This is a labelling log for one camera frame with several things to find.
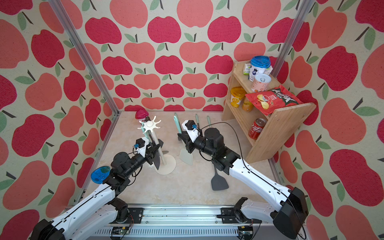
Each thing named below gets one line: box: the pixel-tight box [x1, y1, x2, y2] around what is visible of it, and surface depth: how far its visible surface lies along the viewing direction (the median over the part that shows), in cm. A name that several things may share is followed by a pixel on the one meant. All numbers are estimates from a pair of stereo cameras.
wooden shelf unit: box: [222, 61, 316, 164], surface depth 78 cm
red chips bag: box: [245, 85, 303, 116], surface depth 64 cm
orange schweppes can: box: [242, 96, 254, 113], surface depth 91 cm
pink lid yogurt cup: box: [135, 108, 149, 122], surface depth 109 cm
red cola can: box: [248, 117, 267, 140], surface depth 74 cm
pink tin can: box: [251, 73, 272, 93], surface depth 70 cm
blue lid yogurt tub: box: [249, 55, 271, 82], surface depth 72 cm
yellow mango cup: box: [230, 86, 247, 108], surface depth 92 cm
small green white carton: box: [243, 63, 251, 75], surface depth 81 cm
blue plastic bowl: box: [90, 166, 111, 184], surface depth 80 cm
